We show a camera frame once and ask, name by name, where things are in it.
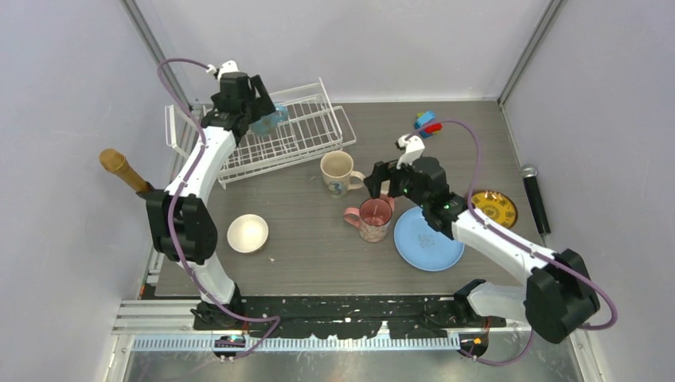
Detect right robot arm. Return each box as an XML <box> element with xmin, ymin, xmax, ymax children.
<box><xmin>364</xmin><ymin>157</ymin><xmax>601</xmax><ymax>344</ymax></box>

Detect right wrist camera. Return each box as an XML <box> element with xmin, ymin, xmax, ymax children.
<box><xmin>396</xmin><ymin>134</ymin><xmax>425</xmax><ymax>170</ymax></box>

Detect cream floral cup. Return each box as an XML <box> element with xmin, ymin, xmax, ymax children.
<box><xmin>320</xmin><ymin>150</ymin><xmax>365</xmax><ymax>198</ymax></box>

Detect pink mug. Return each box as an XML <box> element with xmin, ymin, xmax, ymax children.
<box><xmin>380</xmin><ymin>181</ymin><xmax>395</xmax><ymax>211</ymax></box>

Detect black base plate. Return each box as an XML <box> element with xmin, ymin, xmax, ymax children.
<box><xmin>190</xmin><ymin>295</ymin><xmax>506</xmax><ymax>340</ymax></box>

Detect black microphone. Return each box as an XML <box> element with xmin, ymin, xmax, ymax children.
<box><xmin>521</xmin><ymin>165</ymin><xmax>551</xmax><ymax>236</ymax></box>

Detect blue mug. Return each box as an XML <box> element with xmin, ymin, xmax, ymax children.
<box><xmin>249</xmin><ymin>103</ymin><xmax>288</xmax><ymax>136</ymax></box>

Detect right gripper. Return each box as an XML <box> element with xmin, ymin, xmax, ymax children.
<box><xmin>363</xmin><ymin>159</ymin><xmax>429</xmax><ymax>209</ymax></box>

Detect gold microphone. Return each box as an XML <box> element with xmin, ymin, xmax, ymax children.
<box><xmin>99</xmin><ymin>148</ymin><xmax>154</xmax><ymax>194</ymax></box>

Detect yellow patterned plate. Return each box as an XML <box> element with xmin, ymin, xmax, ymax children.
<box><xmin>471</xmin><ymin>189</ymin><xmax>518</xmax><ymax>228</ymax></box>

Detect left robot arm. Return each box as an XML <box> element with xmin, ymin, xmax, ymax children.
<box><xmin>145</xmin><ymin>72</ymin><xmax>276</xmax><ymax>329</ymax></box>

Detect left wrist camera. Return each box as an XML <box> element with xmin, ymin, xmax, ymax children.
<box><xmin>205</xmin><ymin>60</ymin><xmax>240</xmax><ymax>80</ymax></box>

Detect colourful toy blocks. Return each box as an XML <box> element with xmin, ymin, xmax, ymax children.
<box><xmin>414</xmin><ymin>111</ymin><xmax>443</xmax><ymax>138</ymax></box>

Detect white wire dish rack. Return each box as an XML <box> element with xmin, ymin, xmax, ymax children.
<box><xmin>165</xmin><ymin>79</ymin><xmax>357</xmax><ymax>188</ymax></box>

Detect blue plate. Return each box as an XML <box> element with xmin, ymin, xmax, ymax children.
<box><xmin>393</xmin><ymin>207</ymin><xmax>465</xmax><ymax>272</ymax></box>

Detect cream floral bowl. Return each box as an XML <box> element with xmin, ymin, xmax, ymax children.
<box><xmin>226</xmin><ymin>214</ymin><xmax>269</xmax><ymax>254</ymax></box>

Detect pink patterned cup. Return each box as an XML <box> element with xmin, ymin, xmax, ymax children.
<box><xmin>343</xmin><ymin>195</ymin><xmax>395</xmax><ymax>243</ymax></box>

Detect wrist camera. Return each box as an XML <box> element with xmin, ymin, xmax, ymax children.
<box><xmin>396</xmin><ymin>134</ymin><xmax>425</xmax><ymax>170</ymax></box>
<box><xmin>205</xmin><ymin>60</ymin><xmax>240</xmax><ymax>80</ymax></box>

